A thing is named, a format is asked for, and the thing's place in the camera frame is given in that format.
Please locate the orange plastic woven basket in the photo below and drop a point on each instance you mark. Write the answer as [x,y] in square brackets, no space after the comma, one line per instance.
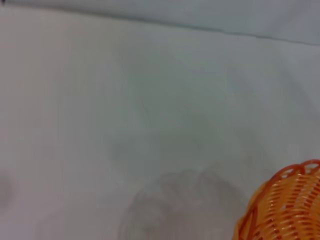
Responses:
[287,205]

